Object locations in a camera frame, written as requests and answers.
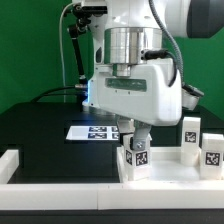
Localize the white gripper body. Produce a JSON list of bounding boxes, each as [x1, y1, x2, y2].
[[90, 63, 182, 126]]

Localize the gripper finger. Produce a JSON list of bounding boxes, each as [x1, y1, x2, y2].
[[117, 116, 135, 134], [132, 121, 151, 150]]

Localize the white square tabletop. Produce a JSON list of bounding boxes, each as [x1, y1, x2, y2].
[[117, 147, 224, 182]]

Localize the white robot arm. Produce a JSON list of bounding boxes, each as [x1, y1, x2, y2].
[[72, 0, 224, 151]]

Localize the white marker sheet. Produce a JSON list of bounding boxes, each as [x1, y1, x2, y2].
[[66, 126, 119, 141]]

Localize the white front fence bar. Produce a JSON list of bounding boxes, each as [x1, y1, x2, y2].
[[0, 181, 224, 210]]

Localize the white fence bar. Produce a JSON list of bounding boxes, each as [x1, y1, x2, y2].
[[0, 150, 19, 184], [0, 181, 224, 210]]

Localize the white left fence bar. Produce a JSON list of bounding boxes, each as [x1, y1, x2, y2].
[[0, 150, 19, 184]]

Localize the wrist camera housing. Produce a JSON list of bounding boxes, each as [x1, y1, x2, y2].
[[182, 84, 204, 110]]

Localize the black cable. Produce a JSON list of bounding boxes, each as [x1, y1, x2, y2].
[[30, 85, 88, 103]]

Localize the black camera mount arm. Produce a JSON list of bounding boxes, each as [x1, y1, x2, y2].
[[68, 3, 107, 89]]

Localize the white cable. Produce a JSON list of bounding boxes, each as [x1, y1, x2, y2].
[[58, 2, 81, 88]]

